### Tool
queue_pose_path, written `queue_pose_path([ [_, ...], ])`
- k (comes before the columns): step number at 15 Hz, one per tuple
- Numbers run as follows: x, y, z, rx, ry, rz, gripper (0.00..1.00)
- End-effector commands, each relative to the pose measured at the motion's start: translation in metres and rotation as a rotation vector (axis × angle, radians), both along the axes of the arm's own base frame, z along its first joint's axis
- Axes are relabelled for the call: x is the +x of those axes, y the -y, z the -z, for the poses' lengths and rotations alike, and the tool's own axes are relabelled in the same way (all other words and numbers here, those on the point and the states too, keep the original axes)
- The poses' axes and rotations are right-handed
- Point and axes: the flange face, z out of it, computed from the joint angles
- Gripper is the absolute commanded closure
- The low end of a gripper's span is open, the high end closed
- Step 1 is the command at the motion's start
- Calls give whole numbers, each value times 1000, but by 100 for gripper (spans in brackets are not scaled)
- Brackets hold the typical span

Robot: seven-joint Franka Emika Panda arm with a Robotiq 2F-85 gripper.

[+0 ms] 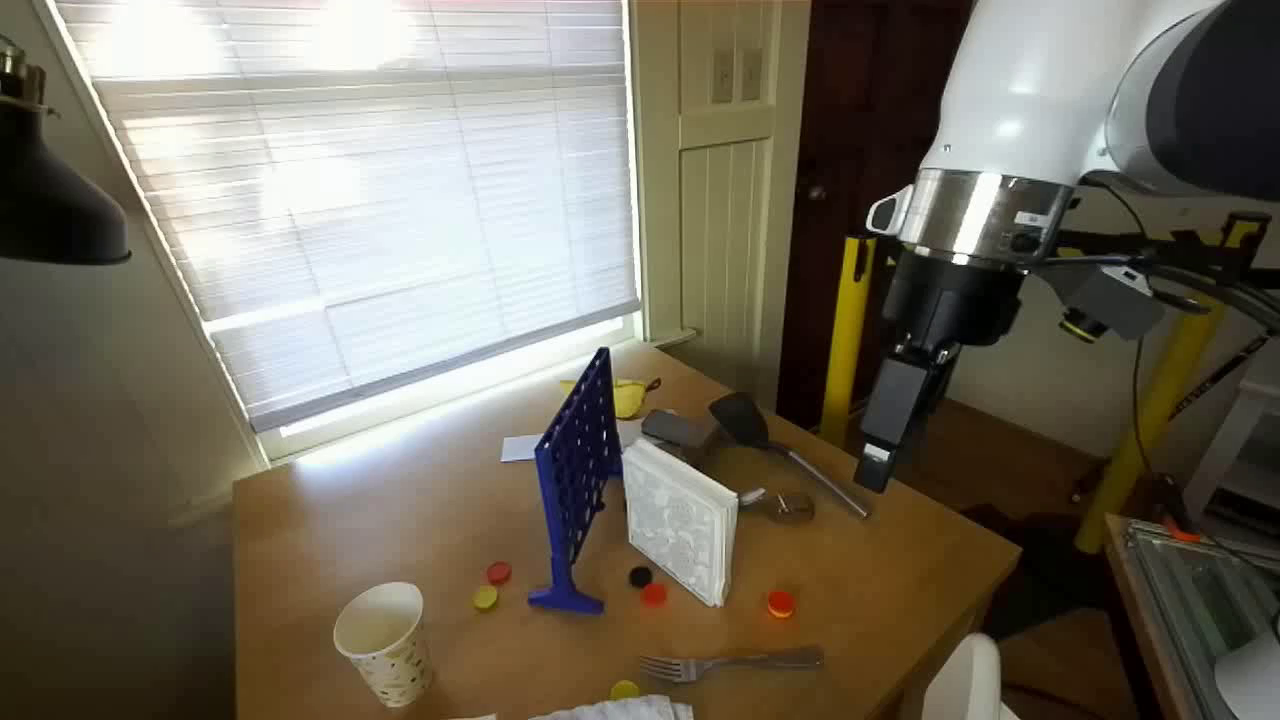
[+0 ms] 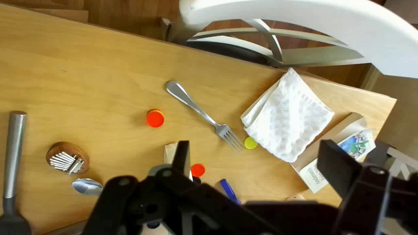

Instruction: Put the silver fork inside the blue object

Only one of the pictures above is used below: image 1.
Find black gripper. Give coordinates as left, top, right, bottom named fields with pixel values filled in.
left=851, top=248, right=1029, bottom=496

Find silver spoon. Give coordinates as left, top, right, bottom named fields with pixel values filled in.
left=735, top=484, right=822, bottom=529

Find black spatula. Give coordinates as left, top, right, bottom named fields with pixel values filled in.
left=705, top=387, right=878, bottom=525

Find dark grey sponge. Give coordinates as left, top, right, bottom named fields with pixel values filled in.
left=636, top=402, right=726, bottom=464

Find white napkin stack block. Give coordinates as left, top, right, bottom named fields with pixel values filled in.
left=619, top=432, right=744, bottom=612

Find white panelled door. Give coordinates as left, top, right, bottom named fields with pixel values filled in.
left=629, top=0, right=811, bottom=402

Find white wooden chair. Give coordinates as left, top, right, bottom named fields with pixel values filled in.
left=917, top=627, right=1025, bottom=720

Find dark brown wooden door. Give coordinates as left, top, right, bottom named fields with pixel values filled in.
left=771, top=0, right=979, bottom=432

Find wooden side table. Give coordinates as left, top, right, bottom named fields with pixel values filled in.
left=1096, top=509, right=1280, bottom=720

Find blue grid game stand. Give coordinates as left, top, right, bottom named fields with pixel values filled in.
left=523, top=345, right=629, bottom=618

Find black boom bar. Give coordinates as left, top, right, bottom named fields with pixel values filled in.
left=1063, top=216, right=1280, bottom=293

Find white shelf unit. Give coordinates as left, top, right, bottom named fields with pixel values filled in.
left=1182, top=371, right=1280, bottom=538

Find grey tray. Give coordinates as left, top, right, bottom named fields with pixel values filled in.
left=1124, top=521, right=1280, bottom=688

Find small white box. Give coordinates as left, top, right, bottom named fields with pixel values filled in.
left=498, top=426, right=554, bottom=467

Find white grey cloth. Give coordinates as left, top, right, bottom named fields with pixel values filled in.
left=530, top=693, right=702, bottom=720

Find patterned white paper cup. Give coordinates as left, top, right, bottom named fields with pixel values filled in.
left=327, top=577, right=432, bottom=712

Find large white window blind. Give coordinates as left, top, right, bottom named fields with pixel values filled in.
left=49, top=0, right=644, bottom=432

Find black lamp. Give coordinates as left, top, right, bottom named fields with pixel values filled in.
left=0, top=35, right=138, bottom=266

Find yellow black safety frame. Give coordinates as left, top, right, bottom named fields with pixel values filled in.
left=816, top=210, right=1272, bottom=561

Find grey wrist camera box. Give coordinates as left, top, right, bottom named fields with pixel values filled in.
left=1055, top=254, right=1170, bottom=345

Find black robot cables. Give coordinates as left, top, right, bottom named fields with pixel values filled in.
left=1038, top=177, right=1280, bottom=445

